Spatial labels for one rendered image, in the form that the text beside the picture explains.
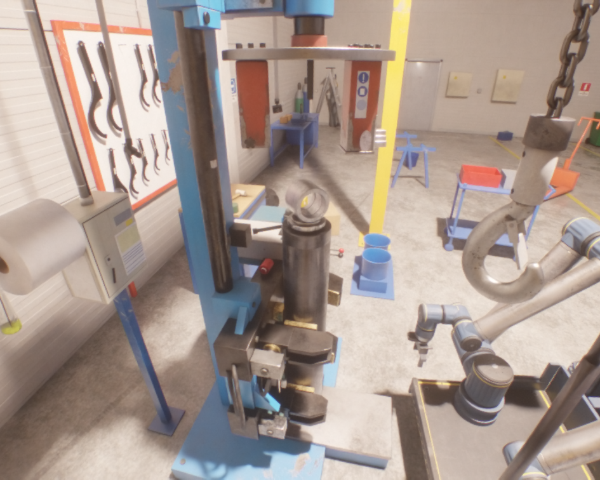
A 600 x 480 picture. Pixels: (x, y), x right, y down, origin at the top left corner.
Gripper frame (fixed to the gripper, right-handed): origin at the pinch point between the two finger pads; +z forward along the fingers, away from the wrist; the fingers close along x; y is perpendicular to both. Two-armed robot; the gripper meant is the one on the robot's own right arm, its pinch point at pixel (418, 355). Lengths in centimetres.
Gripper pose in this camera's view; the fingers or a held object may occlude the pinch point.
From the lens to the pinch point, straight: 217.1
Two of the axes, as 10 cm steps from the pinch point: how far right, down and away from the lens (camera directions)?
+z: 0.0, 8.7, 4.9
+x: 1.0, -4.9, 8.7
